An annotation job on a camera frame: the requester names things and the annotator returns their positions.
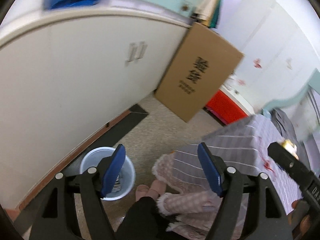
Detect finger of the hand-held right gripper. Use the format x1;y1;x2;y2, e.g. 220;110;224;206
267;142;320;205

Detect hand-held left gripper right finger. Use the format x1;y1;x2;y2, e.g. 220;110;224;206
197;142;293;240

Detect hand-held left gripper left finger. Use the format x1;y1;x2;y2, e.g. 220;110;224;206
29;144;126;240

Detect light blue plastic bucket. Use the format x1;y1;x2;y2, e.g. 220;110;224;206
79;147;136;201

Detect yellow paper bag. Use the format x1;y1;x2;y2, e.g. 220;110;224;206
281;140;299;159

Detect person's right hand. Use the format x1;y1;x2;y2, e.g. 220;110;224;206
291;200;314;237

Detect pink slipper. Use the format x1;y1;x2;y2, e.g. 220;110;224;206
148;181;166;198
135;184;150;201

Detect grey duvet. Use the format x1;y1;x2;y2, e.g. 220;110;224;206
271;109;300;145

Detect pink checked fringed table cover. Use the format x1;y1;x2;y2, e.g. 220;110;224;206
152;152;250;240

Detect grey checked tablecloth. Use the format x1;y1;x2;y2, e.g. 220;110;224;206
172;115;310;213

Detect black trousers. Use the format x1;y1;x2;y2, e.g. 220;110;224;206
116;196;175;240

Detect black floor mat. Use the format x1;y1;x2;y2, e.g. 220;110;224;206
62;104;149;178

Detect red storage box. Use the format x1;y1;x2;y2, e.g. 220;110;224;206
205;90;253;125

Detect teal bunk bed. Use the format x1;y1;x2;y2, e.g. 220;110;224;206
262;70;320;140

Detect white plastic bag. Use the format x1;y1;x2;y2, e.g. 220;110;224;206
225;76;241;91

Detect tall cardboard box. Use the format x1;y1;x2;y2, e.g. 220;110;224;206
154;22;245;123

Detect beige low cabinet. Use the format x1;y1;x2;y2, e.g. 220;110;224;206
0;5;194;209

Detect white panelled wardrobe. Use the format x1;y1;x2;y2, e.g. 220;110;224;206
217;0;320;110

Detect green hanging jacket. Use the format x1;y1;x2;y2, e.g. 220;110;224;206
209;0;222;29

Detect red string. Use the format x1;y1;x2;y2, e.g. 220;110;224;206
259;138;276;174

